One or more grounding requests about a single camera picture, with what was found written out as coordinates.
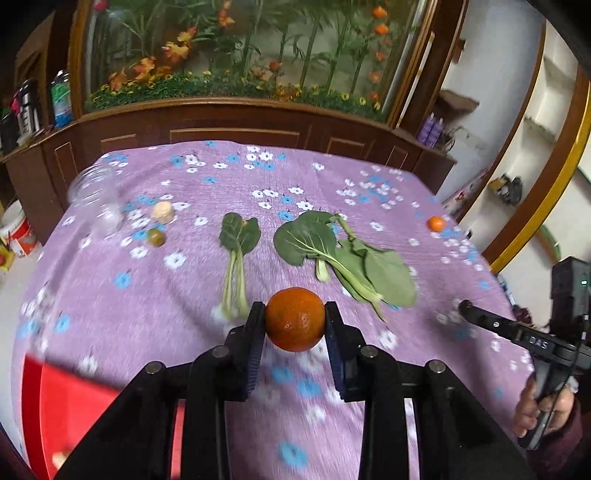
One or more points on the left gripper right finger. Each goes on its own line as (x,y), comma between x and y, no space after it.
(365,373)

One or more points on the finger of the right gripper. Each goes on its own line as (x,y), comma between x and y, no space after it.
(504,327)

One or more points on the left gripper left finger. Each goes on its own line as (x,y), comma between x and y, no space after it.
(226,373)

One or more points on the dark orange mandarin front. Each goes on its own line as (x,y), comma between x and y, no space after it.
(295,319)

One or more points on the right hand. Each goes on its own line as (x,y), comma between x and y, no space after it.
(529,410)

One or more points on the large bok choy leaves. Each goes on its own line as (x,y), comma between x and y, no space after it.
(371,274)

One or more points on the small distant orange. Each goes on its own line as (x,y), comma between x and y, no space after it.
(437,224)

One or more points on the small bok choy leaf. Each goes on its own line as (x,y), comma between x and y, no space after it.
(239,236)

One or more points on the small green olive fruit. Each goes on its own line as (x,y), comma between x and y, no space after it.
(155,237)

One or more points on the red tray box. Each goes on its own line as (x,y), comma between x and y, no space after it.
(57,410)

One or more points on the small pale sugarcane piece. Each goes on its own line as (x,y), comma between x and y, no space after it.
(162,212)

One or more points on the purple bottles on shelf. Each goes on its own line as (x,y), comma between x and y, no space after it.
(431,131)

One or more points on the clear plastic cup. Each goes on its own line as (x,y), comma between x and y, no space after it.
(94,195)

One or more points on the white plastic bucket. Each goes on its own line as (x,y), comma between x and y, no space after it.
(16,231)

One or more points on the artificial flower display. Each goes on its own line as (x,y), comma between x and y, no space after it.
(346,56)

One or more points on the black thermos kettle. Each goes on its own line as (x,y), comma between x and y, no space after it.
(28,114)

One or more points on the green water bottle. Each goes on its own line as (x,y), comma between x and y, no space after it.
(61,99)

